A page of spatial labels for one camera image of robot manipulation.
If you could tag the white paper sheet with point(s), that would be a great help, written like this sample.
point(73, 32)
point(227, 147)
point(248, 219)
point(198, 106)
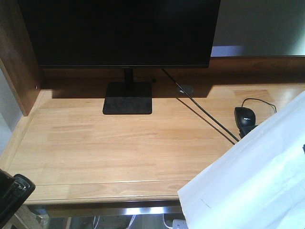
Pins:
point(259, 183)

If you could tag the black orange stapler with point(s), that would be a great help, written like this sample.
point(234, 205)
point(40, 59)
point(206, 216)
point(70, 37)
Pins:
point(14, 190)

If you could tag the black computer monitor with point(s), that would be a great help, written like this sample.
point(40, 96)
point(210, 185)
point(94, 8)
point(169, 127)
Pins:
point(125, 34)

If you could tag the black computer mouse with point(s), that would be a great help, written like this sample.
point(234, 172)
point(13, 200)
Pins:
point(245, 120)

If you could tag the white power strip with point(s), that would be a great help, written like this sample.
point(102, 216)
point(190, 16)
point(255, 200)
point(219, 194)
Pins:
point(179, 224)

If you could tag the grey desk cable grommet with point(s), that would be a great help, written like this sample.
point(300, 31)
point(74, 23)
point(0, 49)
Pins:
point(184, 88)

